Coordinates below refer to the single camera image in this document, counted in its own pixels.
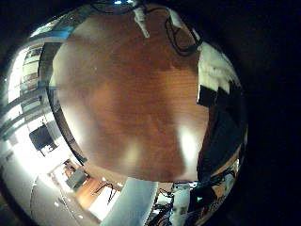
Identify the black piece of clothing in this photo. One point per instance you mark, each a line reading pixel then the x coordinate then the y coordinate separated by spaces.
pixel 222 141

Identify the ceiling light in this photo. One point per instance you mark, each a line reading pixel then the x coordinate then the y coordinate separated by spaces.
pixel 117 2
pixel 129 1

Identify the black electronics control box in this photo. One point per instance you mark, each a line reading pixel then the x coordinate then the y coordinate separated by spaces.
pixel 205 202

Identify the grey box cart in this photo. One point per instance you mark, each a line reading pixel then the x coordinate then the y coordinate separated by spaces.
pixel 75 179

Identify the black monitor screen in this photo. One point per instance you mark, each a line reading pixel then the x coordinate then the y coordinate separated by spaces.
pixel 40 136

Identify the grey window frame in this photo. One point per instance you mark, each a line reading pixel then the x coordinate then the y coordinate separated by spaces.
pixel 50 34

